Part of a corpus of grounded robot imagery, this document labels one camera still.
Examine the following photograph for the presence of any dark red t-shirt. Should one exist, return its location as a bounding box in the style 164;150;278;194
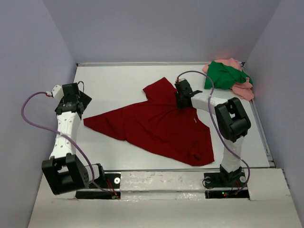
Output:
84;78;215;166

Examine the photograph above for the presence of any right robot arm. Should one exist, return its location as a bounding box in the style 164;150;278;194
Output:
175;79;251;189

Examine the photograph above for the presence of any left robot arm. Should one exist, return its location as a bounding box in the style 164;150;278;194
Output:
42;83;105;195

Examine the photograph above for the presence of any green t-shirt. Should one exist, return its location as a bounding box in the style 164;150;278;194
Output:
206;61;253;90

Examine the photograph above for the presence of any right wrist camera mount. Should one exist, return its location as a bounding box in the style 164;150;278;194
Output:
176;77;185;83

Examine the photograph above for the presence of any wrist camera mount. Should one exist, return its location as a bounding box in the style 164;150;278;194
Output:
176;77;185;83
46;85;64;101

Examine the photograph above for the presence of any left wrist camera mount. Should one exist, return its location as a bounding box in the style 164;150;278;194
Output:
46;85;64;101

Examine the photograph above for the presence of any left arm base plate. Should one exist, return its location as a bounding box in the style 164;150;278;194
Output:
75;172;121;200

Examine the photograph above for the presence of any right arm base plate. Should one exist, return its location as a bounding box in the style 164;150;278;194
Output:
202;171;250;199

